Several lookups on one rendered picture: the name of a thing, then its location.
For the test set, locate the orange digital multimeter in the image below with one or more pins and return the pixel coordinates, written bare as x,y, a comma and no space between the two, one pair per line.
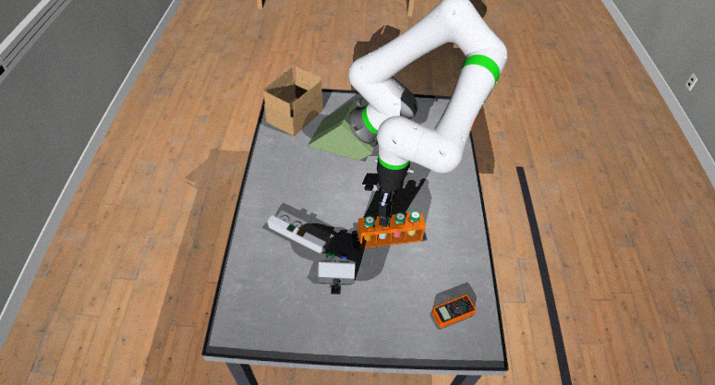
452,311

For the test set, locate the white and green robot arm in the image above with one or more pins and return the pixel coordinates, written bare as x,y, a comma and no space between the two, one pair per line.
401,140

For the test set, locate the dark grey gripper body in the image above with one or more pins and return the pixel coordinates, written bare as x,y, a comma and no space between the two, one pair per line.
388,186

